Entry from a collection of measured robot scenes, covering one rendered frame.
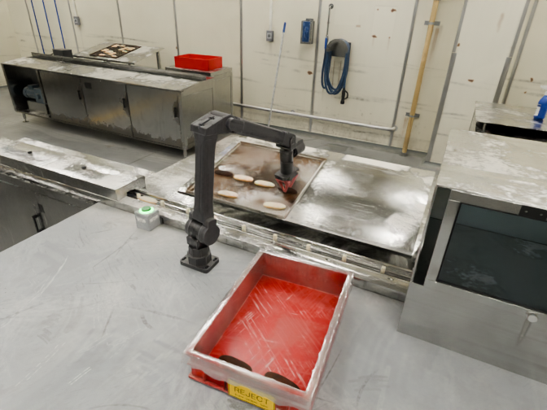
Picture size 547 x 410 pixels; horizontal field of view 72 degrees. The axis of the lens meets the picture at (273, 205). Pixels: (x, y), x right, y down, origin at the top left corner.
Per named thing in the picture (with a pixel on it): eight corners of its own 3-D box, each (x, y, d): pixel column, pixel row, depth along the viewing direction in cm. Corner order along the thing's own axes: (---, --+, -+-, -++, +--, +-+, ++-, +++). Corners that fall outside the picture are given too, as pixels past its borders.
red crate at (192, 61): (174, 67, 478) (172, 56, 472) (190, 63, 507) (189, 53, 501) (208, 71, 462) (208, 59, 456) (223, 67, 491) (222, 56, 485)
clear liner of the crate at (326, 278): (181, 379, 94) (178, 353, 90) (259, 268, 134) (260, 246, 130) (309, 432, 84) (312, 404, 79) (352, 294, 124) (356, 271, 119)
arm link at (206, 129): (185, 111, 116) (207, 118, 110) (217, 108, 126) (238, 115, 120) (184, 237, 134) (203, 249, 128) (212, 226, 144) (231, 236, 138)
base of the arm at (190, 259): (179, 263, 136) (206, 274, 132) (177, 246, 132) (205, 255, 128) (193, 251, 143) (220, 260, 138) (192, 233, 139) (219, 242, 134)
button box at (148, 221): (136, 234, 158) (132, 211, 153) (149, 225, 164) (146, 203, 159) (150, 239, 155) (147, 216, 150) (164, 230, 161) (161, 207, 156)
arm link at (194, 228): (187, 246, 134) (197, 253, 131) (185, 222, 129) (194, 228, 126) (206, 236, 140) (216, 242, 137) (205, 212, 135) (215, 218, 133)
